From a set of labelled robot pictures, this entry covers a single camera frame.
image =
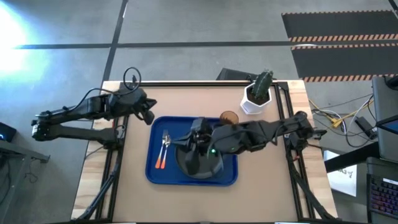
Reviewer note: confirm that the tan table mat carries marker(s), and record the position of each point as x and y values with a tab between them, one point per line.
202	202

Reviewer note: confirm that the amber faceted plastic cup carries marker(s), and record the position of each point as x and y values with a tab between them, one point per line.
229	117

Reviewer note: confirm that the black round plate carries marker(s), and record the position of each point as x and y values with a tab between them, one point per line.
205	169

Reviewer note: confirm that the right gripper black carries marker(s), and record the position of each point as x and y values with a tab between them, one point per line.
202	132

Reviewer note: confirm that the green cactus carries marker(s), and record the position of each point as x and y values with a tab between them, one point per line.
262	84

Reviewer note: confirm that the black power adapter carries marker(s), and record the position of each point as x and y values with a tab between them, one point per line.
363	124

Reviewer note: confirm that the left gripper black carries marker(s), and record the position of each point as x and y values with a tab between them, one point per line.
130	102

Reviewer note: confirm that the backlit mechanical keyboard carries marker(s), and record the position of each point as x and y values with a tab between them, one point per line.
384	197

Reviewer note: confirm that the black desk leg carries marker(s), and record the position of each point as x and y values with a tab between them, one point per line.
351	158

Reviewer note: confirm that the blue plastic tray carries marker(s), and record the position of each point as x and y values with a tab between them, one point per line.
155	177

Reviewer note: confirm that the white angular plant pot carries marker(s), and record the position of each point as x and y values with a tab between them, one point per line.
248	107

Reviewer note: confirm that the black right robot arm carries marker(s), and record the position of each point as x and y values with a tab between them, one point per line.
255	133

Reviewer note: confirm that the black aluminium table frame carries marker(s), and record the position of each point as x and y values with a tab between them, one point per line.
186	83

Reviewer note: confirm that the black hazard-striped floor mat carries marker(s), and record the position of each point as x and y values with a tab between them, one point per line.
342	62
339	25

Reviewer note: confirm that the black device with blue light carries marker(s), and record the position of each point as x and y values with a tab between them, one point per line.
7	132

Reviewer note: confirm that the black-framed blue screen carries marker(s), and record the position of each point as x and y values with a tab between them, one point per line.
390	126

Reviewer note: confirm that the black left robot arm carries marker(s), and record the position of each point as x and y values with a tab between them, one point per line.
77	133

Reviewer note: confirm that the black angular floor object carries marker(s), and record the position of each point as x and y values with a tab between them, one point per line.
233	74

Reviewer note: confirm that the white printed paper bag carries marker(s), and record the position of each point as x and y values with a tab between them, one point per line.
342	183

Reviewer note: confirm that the dark grey equipment case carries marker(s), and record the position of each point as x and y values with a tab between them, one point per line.
385	102

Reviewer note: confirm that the grey metal desk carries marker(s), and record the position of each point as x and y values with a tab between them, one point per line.
18	151

